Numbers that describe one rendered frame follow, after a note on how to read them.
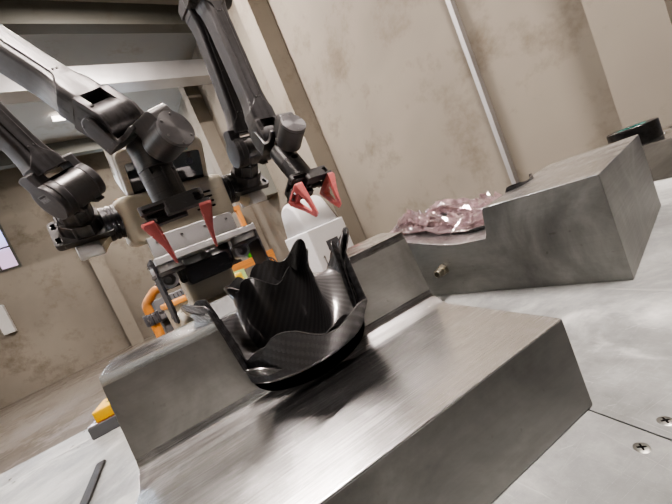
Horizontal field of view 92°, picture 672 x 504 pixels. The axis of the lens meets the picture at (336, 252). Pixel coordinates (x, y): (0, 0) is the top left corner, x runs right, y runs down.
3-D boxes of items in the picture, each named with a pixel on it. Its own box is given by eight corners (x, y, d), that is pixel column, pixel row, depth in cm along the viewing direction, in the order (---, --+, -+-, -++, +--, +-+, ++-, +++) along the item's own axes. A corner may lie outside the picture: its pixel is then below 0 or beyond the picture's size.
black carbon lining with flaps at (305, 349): (217, 334, 54) (192, 281, 53) (304, 291, 59) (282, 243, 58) (226, 431, 21) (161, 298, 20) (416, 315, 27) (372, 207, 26)
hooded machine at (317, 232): (371, 281, 443) (330, 185, 430) (337, 301, 410) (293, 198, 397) (342, 284, 501) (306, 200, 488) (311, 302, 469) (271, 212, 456)
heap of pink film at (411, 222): (369, 265, 63) (353, 228, 63) (419, 235, 74) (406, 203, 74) (501, 238, 43) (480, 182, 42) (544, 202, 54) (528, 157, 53)
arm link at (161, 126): (120, 105, 56) (78, 126, 50) (147, 63, 49) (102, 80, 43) (176, 162, 61) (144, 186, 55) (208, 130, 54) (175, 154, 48)
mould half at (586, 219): (333, 303, 71) (313, 257, 70) (402, 258, 87) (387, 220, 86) (634, 279, 32) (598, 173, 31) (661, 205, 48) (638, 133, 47)
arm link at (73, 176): (75, 198, 76) (54, 212, 72) (56, 160, 68) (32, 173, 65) (110, 211, 75) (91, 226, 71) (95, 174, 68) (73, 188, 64)
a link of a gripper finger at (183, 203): (229, 239, 55) (205, 187, 55) (187, 256, 53) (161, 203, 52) (228, 243, 62) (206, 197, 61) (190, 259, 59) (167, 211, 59)
